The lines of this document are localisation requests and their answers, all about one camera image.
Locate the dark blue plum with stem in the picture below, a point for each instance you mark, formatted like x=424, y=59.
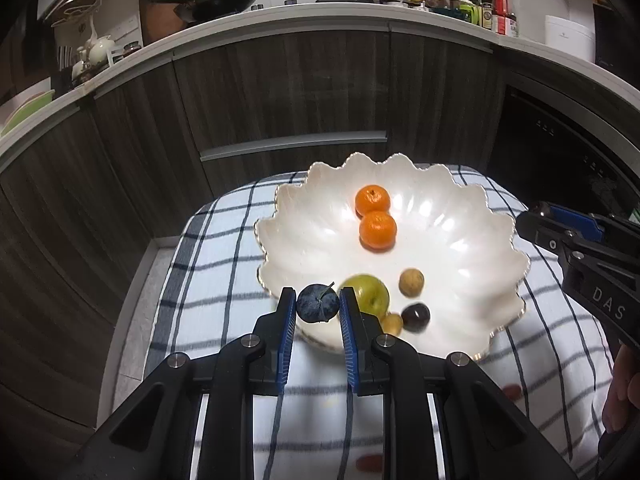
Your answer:
x=317, y=303

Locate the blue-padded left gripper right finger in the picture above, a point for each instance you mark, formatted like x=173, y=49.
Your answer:
x=443, y=418

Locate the dark purple plum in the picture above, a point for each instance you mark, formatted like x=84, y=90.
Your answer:
x=416, y=317

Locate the black wok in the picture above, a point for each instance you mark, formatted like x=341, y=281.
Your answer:
x=201, y=11

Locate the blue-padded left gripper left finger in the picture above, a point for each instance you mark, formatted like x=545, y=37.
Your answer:
x=193, y=418

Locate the red cherry tomato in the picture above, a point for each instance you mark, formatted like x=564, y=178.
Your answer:
x=513, y=392
x=371, y=463

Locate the white rice cooker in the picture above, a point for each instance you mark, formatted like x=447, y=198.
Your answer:
x=570, y=37

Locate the green dish basin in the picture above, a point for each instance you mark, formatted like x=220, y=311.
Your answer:
x=29, y=107

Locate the white blue checked cloth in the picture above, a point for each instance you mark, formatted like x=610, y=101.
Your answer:
x=556, y=353

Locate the tan longan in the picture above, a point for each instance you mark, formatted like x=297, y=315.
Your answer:
x=411, y=282
x=392, y=324

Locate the black microwave oven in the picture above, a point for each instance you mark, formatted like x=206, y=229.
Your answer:
x=617, y=49

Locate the smaller orange mandarin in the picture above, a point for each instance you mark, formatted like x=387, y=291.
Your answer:
x=371, y=198

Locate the wooden cutting board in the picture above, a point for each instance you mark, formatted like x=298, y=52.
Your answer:
x=158, y=20

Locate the green apple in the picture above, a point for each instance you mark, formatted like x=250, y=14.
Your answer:
x=371, y=293

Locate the person's hand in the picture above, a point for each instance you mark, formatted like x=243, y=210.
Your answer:
x=620, y=413

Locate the white scalloped ceramic bowl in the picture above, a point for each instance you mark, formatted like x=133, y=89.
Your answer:
x=445, y=229

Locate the white teapot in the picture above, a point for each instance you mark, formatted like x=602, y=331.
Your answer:
x=98, y=49

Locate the larger orange mandarin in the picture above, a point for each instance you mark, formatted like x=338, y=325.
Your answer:
x=377, y=231

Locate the built-in black dishwasher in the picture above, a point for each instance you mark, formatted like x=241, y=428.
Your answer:
x=540, y=155

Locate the grey drawer handle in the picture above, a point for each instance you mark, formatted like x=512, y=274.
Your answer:
x=309, y=140

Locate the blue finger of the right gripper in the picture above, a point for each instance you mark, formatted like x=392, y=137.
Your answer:
x=585, y=224

